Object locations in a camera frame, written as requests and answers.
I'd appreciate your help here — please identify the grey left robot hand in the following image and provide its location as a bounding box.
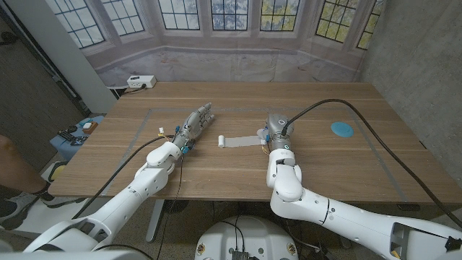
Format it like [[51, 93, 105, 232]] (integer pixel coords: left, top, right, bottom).
[[172, 102, 216, 151]]

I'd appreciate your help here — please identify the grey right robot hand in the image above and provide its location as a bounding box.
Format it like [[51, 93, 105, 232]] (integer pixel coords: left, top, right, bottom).
[[256, 113, 295, 151]]

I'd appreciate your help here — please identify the white gauze bandage strip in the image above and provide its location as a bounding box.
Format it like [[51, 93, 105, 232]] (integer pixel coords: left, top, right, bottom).
[[217, 134, 268, 149]]

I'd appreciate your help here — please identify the blue disk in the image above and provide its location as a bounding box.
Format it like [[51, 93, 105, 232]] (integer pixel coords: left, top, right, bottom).
[[330, 121, 355, 139]]

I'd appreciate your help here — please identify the white power strip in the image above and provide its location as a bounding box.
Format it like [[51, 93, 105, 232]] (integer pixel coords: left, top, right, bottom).
[[126, 74, 157, 90]]

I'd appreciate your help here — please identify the printed window backdrop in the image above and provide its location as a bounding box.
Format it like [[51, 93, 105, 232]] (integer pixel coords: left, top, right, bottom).
[[45, 0, 385, 87]]

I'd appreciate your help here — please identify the black round fan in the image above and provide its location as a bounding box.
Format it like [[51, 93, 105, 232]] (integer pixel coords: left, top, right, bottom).
[[162, 199, 190, 215]]

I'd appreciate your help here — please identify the grey metal table leg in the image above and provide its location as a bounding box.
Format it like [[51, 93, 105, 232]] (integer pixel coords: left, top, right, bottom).
[[145, 199, 166, 243]]

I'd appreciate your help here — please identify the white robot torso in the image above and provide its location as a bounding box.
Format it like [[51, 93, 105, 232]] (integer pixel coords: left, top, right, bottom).
[[194, 215, 300, 260]]

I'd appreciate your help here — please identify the yellow and black floor item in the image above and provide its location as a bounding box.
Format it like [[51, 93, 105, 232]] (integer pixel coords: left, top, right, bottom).
[[48, 161, 68, 183]]

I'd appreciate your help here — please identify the grey sneaker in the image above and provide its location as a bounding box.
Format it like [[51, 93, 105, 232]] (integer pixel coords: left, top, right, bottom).
[[41, 194, 86, 209], [0, 191, 40, 230]]

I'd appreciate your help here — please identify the white floor mat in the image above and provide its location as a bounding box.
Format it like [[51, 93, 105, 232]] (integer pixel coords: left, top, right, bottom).
[[10, 196, 91, 234]]

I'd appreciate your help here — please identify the person's bare leg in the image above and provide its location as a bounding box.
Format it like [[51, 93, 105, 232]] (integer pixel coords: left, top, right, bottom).
[[0, 134, 48, 194]]

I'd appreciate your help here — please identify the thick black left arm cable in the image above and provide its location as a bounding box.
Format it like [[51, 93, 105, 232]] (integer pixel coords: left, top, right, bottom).
[[71, 134, 175, 220]]

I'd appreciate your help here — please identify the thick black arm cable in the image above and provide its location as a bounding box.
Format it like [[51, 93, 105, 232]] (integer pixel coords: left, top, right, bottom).
[[281, 98, 462, 230], [71, 134, 175, 220]]

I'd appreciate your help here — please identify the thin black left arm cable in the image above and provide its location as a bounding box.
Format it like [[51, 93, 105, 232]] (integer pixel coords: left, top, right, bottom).
[[155, 154, 185, 260]]

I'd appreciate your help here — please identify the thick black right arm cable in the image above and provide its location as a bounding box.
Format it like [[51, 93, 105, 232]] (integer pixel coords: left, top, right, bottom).
[[281, 98, 462, 230]]

